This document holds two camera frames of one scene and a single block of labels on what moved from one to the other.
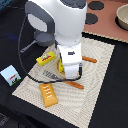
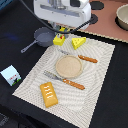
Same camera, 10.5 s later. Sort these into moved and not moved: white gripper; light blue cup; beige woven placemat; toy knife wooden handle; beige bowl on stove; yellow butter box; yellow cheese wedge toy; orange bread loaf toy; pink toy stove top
Moved: white gripper; yellow butter box; yellow cheese wedge toy
Not moved: pink toy stove top; beige bowl on stove; beige woven placemat; orange bread loaf toy; light blue cup; toy knife wooden handle
